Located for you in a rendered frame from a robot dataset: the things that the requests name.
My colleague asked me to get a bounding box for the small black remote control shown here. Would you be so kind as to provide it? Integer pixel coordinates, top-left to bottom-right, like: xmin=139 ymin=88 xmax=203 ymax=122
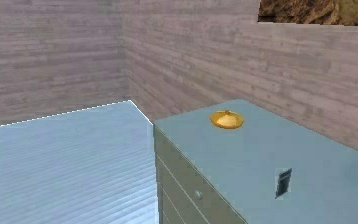
xmin=274 ymin=168 xmax=293 ymax=200

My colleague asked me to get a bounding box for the brown framed wall picture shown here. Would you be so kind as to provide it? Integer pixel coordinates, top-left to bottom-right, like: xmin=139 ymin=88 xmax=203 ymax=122
xmin=257 ymin=0 xmax=358 ymax=27

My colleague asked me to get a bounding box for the golden round lidded vessel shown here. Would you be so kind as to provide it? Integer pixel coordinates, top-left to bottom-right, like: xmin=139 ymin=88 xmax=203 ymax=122
xmin=209 ymin=109 xmax=245 ymax=130

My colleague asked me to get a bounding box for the grey-green chest of drawers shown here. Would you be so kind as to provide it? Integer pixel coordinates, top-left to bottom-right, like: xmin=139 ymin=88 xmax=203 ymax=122
xmin=152 ymin=98 xmax=358 ymax=224

